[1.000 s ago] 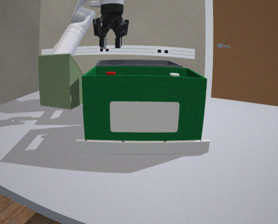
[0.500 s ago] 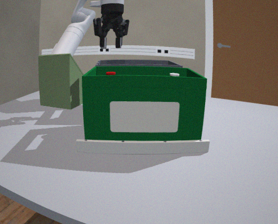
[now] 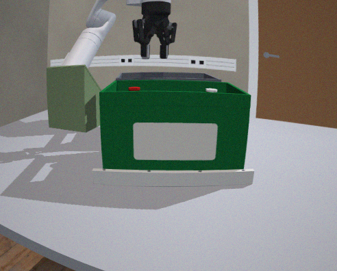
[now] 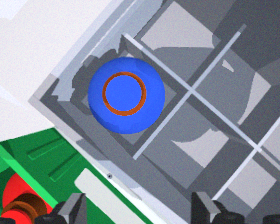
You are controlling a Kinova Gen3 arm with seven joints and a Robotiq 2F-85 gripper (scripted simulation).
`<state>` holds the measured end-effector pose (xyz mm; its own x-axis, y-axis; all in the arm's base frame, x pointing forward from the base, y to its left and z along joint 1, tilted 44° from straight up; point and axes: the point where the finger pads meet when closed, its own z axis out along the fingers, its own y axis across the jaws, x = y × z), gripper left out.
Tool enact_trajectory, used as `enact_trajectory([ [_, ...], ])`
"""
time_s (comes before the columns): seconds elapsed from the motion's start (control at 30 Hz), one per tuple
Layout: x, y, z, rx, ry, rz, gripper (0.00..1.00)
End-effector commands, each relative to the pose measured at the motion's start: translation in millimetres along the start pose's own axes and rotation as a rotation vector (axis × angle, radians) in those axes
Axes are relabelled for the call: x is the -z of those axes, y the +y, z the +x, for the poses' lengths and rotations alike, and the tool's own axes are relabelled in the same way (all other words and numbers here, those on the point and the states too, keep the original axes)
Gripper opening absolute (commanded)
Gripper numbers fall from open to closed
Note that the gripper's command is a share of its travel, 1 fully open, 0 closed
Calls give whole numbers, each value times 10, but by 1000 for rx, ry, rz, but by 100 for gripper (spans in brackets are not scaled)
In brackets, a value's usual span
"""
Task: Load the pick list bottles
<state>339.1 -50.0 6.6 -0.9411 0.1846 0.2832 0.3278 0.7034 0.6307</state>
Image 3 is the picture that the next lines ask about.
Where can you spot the green crate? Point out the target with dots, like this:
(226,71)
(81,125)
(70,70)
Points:
(169,129)

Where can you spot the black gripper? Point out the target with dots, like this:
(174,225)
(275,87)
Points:
(154,12)

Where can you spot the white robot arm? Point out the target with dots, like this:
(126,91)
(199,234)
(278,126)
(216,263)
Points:
(90,39)

